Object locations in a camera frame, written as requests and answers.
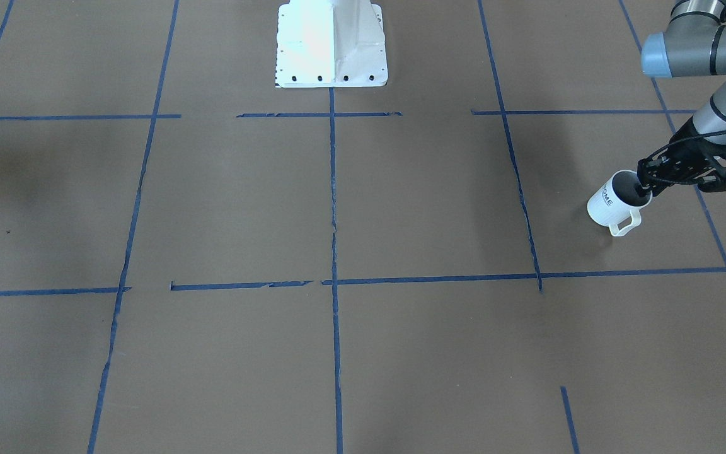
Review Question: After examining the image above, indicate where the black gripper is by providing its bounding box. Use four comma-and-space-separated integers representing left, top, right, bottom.
634, 121, 726, 197

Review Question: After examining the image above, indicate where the white mug with handle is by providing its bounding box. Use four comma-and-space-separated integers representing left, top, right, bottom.
587, 170, 653, 236

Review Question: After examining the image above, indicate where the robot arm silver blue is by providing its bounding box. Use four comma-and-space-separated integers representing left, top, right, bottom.
635, 1, 726, 196

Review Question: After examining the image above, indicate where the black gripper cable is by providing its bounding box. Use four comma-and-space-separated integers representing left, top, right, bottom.
643, 113, 726, 168

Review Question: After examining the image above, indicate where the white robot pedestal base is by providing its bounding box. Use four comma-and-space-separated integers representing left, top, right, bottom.
275, 1, 389, 88

